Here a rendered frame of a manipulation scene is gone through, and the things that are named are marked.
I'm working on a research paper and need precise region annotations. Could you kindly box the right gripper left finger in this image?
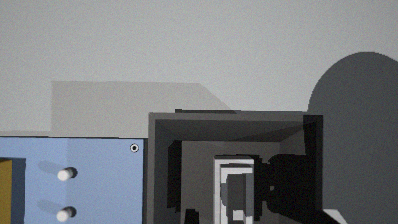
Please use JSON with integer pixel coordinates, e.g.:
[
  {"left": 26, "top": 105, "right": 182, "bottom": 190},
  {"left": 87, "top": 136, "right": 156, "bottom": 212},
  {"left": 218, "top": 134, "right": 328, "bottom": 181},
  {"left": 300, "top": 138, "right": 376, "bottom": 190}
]
[{"left": 184, "top": 209, "right": 199, "bottom": 224}]

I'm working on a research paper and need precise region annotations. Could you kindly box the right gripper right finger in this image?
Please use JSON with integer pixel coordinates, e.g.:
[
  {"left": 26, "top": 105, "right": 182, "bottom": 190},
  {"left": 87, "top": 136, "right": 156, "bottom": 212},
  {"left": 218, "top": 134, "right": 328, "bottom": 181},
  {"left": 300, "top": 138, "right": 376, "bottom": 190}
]
[{"left": 309, "top": 211, "right": 340, "bottom": 224}]

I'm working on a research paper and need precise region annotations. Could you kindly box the yellow rectangular block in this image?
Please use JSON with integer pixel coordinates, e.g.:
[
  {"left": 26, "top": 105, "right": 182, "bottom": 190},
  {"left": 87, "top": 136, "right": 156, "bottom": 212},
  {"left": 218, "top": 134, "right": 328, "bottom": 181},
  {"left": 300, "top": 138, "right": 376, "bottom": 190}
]
[{"left": 0, "top": 160, "right": 12, "bottom": 224}]

